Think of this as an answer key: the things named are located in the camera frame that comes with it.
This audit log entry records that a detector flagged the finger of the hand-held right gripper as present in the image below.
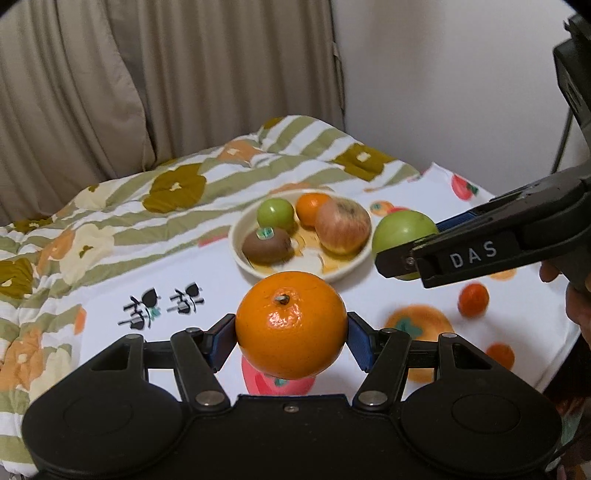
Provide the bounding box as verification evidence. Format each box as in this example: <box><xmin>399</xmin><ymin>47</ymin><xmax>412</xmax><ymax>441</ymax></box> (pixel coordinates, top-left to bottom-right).
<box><xmin>375</xmin><ymin>210</ymin><xmax>570</xmax><ymax>289</ymax></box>
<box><xmin>436</xmin><ymin>161</ymin><xmax>591</xmax><ymax>235</ymax></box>

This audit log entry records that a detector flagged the medium orange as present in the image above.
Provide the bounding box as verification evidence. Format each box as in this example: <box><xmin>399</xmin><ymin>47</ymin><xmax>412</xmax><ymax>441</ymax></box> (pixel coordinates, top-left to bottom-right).
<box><xmin>295</xmin><ymin>193</ymin><xmax>333</xmax><ymax>229</ymax></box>

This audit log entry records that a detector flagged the floral striped blanket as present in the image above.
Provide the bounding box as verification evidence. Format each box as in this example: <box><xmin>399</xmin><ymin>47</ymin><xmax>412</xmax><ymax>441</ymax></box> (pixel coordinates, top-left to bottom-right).
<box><xmin>0</xmin><ymin>115</ymin><xmax>421</xmax><ymax>476</ymax></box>

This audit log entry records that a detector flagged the large orange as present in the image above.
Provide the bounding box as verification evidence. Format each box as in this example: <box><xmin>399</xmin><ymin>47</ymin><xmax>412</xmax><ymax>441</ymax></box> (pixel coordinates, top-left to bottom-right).
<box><xmin>235</xmin><ymin>271</ymin><xmax>348</xmax><ymax>380</ymax></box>

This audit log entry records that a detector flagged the small mandarin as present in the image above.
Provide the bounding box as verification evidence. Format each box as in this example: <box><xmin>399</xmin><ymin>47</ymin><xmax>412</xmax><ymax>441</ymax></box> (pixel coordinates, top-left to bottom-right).
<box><xmin>458</xmin><ymin>283</ymin><xmax>490</xmax><ymax>318</ymax></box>

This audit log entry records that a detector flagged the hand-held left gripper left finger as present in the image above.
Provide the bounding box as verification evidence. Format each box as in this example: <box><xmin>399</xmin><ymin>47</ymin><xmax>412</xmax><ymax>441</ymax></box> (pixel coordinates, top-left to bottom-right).
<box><xmin>88</xmin><ymin>313</ymin><xmax>238</xmax><ymax>411</ymax></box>

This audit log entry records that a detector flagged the red apple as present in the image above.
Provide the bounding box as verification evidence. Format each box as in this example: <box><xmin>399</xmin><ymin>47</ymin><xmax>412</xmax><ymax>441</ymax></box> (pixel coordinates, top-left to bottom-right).
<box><xmin>315</xmin><ymin>198</ymin><xmax>372</xmax><ymax>256</ymax></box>

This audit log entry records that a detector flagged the green apple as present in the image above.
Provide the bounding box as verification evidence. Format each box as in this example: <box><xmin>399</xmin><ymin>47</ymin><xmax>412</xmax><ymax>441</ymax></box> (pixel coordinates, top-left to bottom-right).
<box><xmin>257</xmin><ymin>198</ymin><xmax>295</xmax><ymax>233</ymax></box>
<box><xmin>372</xmin><ymin>210</ymin><xmax>439</xmax><ymax>281</ymax></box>

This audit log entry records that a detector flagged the black cable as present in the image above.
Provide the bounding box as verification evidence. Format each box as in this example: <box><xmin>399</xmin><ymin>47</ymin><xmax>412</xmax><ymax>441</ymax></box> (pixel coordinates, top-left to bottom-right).
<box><xmin>551</xmin><ymin>110</ymin><xmax>575</xmax><ymax>175</ymax></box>

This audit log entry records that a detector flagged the person's clothing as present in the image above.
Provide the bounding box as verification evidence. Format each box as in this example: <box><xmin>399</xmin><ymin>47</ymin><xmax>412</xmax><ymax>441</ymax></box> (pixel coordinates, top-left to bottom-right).
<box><xmin>545</xmin><ymin>332</ymin><xmax>591</xmax><ymax>480</ymax></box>

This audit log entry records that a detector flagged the person's right hand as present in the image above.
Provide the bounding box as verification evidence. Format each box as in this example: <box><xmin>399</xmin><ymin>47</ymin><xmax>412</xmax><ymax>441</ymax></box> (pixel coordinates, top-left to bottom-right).
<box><xmin>539</xmin><ymin>259</ymin><xmax>591</xmax><ymax>342</ymax></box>

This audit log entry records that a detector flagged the white fruit print cloth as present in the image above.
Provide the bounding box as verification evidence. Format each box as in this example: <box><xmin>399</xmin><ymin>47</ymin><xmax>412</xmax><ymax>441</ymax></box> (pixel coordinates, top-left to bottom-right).
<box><xmin>76</xmin><ymin>161</ymin><xmax>580</xmax><ymax>402</ymax></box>

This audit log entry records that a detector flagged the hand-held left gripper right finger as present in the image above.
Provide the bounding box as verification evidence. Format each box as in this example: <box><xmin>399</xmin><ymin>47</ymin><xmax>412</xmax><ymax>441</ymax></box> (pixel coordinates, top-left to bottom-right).
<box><xmin>346</xmin><ymin>311</ymin><xmax>495</xmax><ymax>411</ymax></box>

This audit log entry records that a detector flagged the duck print ceramic bowl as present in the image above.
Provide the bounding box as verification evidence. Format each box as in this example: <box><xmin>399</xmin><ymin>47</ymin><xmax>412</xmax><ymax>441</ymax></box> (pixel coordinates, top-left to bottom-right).
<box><xmin>228</xmin><ymin>188</ymin><xmax>372</xmax><ymax>284</ymax></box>

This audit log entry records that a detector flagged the brown kiwi with sticker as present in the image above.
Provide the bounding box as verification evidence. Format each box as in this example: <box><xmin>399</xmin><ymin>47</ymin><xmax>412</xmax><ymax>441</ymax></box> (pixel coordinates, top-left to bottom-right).
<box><xmin>242</xmin><ymin>226</ymin><xmax>295</xmax><ymax>265</ymax></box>

